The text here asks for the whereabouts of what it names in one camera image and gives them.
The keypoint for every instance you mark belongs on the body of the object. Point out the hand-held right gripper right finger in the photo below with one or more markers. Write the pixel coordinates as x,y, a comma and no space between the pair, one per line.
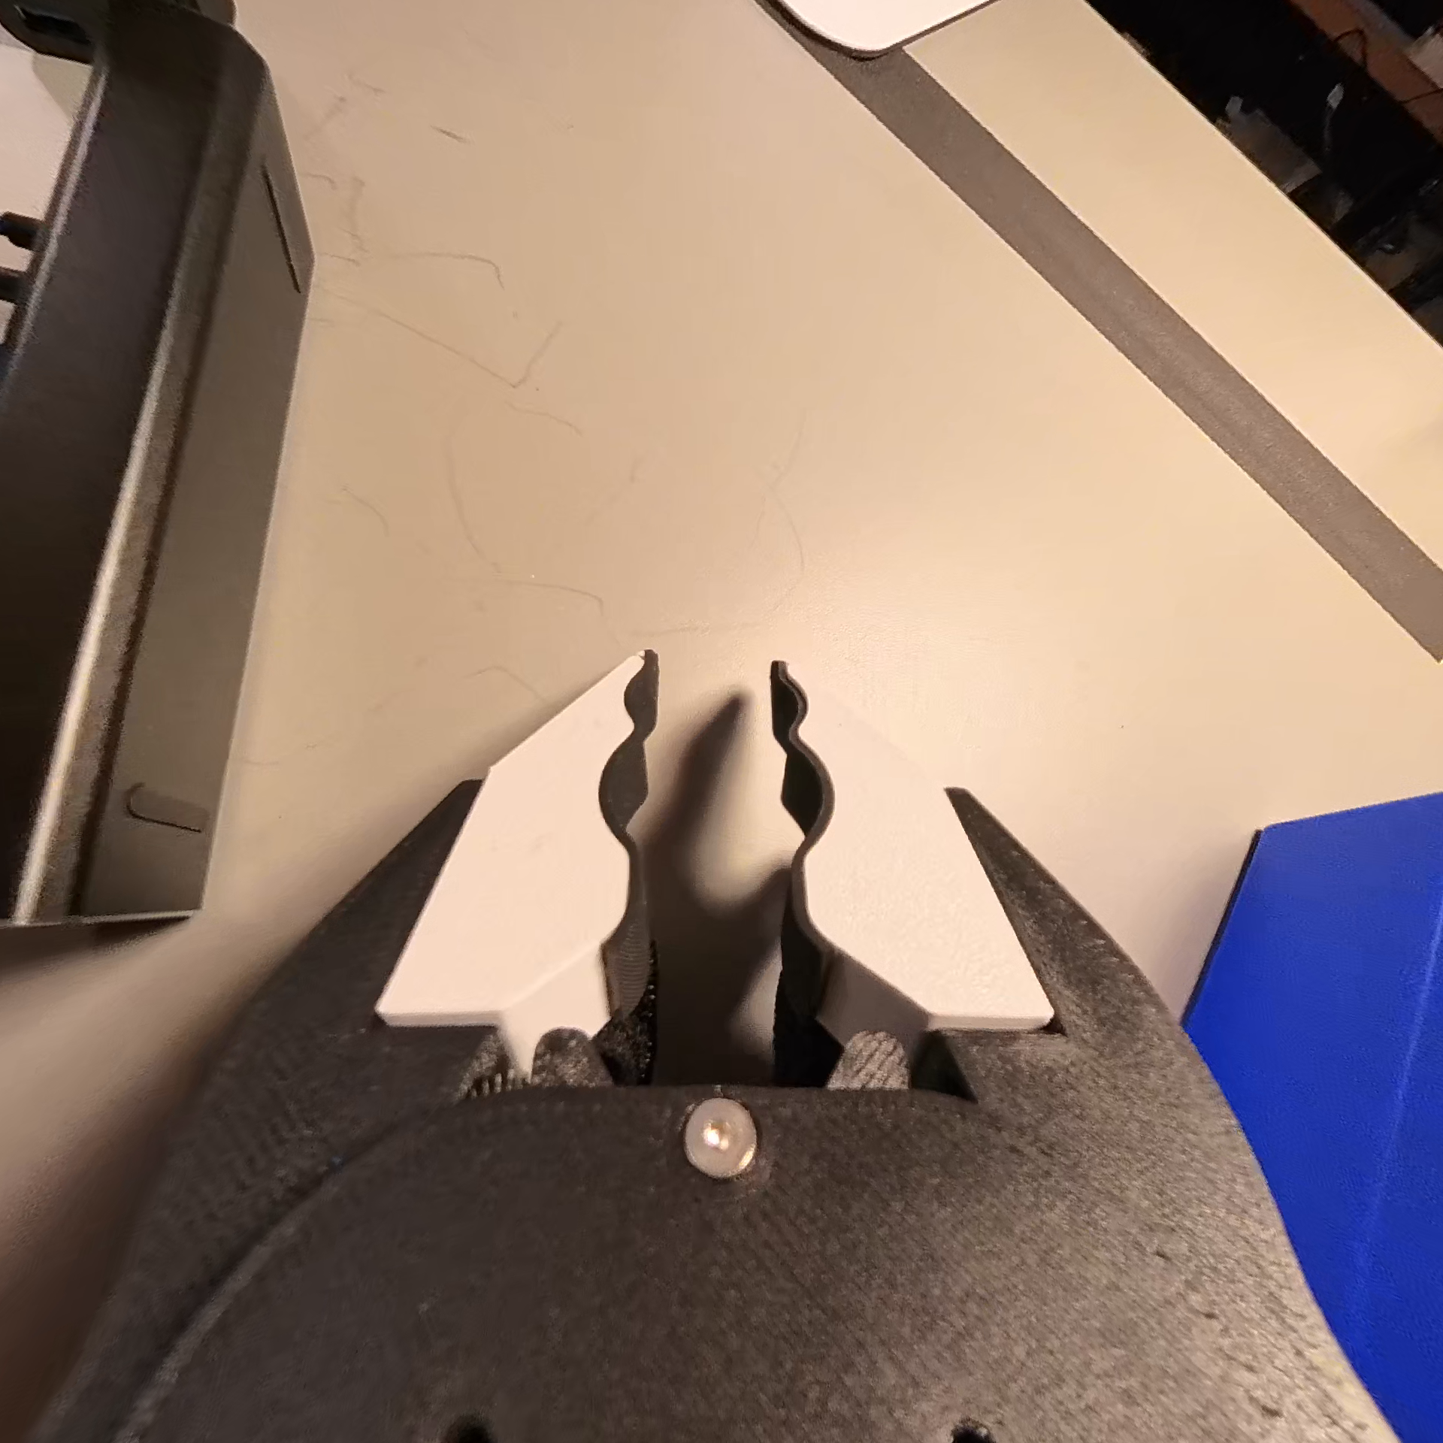
912,902

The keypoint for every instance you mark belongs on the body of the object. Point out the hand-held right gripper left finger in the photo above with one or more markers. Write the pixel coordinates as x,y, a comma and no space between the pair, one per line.
518,890

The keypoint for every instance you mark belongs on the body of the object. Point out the slim black usb hub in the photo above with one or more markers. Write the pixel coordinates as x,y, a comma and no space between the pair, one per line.
168,450

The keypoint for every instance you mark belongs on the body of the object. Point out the blue box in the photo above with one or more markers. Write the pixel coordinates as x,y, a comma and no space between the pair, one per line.
1329,1013

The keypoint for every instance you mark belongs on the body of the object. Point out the white lamp stand base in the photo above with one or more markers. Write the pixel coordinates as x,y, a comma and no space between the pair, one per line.
879,22

